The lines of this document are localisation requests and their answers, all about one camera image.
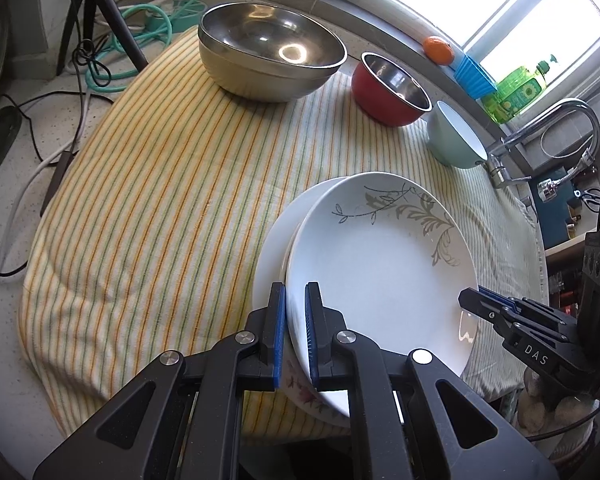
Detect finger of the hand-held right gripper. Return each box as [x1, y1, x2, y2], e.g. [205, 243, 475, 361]
[459, 287, 568, 348]
[477, 285, 581, 331]

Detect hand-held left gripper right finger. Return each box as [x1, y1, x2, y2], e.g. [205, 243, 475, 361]
[305, 282, 561, 480]

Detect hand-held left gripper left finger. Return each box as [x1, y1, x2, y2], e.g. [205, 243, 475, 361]
[32, 282, 287, 480]

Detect large pink floral plate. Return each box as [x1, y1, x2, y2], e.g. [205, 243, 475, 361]
[252, 176, 353, 428]

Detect white leaf pattern plate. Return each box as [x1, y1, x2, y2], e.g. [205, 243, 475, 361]
[286, 172, 479, 418]

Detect light blue ceramic bowl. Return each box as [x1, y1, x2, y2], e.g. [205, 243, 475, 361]
[425, 101, 490, 169]

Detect red steel bowl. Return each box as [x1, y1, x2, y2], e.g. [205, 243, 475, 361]
[351, 52, 433, 127]

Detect large steel bowl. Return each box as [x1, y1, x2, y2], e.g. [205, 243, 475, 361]
[197, 2, 347, 103]

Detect person's right hand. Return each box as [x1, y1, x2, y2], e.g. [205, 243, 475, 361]
[517, 367, 600, 441]

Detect blue utensil holder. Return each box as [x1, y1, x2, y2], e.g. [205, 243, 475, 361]
[527, 170, 589, 251]

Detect scissors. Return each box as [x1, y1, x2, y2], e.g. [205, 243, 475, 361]
[575, 184, 600, 212]

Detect chrome faucet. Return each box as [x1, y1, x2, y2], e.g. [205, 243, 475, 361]
[485, 99, 600, 202]

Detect striped yellow cloth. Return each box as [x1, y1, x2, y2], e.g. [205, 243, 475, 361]
[17, 25, 550, 442]

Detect green dish soap bottle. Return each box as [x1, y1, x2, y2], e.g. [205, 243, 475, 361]
[482, 54, 562, 124]

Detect blue silicone cup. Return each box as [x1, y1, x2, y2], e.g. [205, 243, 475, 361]
[452, 54, 499, 100]

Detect orange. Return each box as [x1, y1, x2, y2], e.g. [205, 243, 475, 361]
[423, 36, 454, 66]

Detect window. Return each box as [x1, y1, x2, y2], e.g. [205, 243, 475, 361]
[320, 0, 600, 108]

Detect teal round power strip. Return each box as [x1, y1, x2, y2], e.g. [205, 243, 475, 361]
[144, 0, 207, 35]

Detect white cable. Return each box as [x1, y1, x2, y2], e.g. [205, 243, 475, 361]
[0, 85, 92, 287]

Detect black cable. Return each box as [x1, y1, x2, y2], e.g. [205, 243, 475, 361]
[0, 35, 117, 277]

